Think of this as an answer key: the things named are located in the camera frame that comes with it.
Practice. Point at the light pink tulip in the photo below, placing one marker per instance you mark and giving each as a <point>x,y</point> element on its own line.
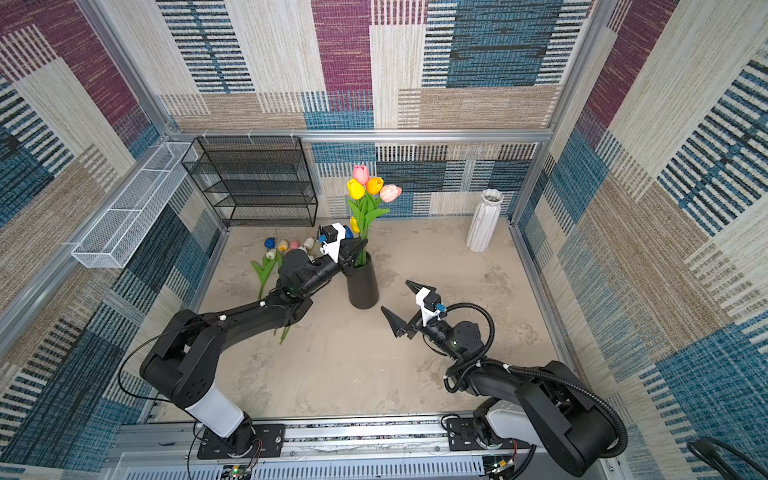
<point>388,194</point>

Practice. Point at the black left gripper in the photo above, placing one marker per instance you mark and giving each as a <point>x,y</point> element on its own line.
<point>344,261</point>

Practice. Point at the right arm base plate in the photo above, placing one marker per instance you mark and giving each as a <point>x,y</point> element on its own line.
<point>465,434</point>

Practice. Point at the black tapered vase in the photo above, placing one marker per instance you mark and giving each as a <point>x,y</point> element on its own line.
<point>362,287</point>

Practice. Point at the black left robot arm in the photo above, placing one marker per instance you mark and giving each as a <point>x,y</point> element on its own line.
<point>182,363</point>

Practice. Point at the yellow tulip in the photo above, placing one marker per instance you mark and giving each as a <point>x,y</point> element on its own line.
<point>354,226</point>
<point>356,193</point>

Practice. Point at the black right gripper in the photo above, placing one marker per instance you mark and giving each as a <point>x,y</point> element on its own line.
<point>400,327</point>

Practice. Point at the aluminium front rail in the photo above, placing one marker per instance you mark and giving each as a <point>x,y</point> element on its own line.
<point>321,438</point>

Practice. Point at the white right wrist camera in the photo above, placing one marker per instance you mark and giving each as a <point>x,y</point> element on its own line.
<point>430,304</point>

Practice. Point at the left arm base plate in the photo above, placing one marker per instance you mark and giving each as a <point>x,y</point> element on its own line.
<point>248,441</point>

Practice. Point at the white mesh wall basket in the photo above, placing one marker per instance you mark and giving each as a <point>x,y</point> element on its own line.
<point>114,238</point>

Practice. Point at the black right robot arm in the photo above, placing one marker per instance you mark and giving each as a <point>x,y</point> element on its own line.
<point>575,426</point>

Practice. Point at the orange tulip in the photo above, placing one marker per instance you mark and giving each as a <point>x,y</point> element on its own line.
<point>370,203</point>

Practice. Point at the white ribbed vase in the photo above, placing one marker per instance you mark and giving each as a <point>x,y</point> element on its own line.
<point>484,220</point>

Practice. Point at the black wire shelf rack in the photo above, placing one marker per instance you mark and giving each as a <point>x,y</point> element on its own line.
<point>254,181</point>

